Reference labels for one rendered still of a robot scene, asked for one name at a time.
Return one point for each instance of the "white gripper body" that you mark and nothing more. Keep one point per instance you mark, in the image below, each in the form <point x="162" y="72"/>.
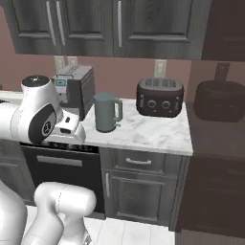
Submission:
<point x="71" y="135"/>

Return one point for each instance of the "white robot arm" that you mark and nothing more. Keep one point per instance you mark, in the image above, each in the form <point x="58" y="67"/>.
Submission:
<point x="35" y="108"/>

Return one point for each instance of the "black four-slot toaster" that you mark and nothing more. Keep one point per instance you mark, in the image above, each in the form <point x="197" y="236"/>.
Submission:
<point x="159" y="99"/>

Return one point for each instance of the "grey-green electric kettle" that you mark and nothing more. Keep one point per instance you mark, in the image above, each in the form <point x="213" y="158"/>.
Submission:
<point x="105" y="113"/>

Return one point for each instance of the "black dishwasher door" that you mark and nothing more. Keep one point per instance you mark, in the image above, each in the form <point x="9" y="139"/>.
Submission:
<point x="63" y="178"/>

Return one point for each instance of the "grey and black coffee machine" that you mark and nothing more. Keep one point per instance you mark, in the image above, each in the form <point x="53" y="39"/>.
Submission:
<point x="78" y="87"/>

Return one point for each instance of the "grey base cupboard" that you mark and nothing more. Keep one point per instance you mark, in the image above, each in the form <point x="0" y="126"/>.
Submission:
<point x="14" y="172"/>

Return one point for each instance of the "grey drawer front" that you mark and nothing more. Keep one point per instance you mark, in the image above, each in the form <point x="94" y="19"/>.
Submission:
<point x="140" y="161"/>

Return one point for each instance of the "grey base cupboard door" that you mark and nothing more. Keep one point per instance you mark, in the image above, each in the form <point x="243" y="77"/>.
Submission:
<point x="142" y="196"/>

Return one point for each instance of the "dark glossy tall cabinet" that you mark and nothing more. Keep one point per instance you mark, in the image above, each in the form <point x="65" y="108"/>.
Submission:
<point x="217" y="153"/>

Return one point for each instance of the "white wall socket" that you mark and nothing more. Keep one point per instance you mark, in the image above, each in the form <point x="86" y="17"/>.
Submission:
<point x="160" y="68"/>
<point x="72" y="60"/>
<point x="59" y="63"/>

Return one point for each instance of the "wide grey wall cupboard door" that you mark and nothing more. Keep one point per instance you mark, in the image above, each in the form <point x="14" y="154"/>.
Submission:
<point x="162" y="27"/>

